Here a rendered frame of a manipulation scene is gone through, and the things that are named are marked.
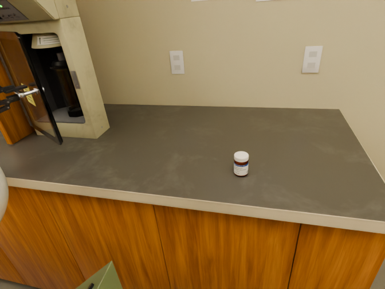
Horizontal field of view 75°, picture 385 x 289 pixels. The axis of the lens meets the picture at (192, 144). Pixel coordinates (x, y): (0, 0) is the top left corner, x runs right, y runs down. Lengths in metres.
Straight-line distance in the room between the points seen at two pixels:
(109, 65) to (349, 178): 1.24
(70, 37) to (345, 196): 1.03
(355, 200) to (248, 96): 0.74
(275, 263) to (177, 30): 1.06
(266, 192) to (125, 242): 0.58
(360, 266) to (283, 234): 0.24
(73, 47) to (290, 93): 0.97
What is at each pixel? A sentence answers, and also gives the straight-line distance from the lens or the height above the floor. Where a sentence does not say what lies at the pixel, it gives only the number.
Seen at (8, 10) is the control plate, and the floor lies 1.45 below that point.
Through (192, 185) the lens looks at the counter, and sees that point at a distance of 0.79.
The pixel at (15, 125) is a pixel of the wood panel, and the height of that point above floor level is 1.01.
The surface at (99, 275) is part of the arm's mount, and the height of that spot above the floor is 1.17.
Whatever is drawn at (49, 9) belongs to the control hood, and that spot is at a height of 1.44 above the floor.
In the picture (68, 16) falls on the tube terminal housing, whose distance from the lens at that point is 1.09.
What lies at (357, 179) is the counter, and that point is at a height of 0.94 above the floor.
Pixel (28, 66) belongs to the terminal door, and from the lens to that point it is 1.00.
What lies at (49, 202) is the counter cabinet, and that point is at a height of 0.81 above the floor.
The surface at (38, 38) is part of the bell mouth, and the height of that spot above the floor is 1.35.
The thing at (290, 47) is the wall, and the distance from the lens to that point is 1.27.
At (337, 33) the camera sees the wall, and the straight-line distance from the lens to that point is 1.30.
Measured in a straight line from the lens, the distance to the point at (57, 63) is 1.20.
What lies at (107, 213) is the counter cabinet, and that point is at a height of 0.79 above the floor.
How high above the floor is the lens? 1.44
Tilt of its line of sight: 30 degrees down
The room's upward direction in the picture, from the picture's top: 5 degrees counter-clockwise
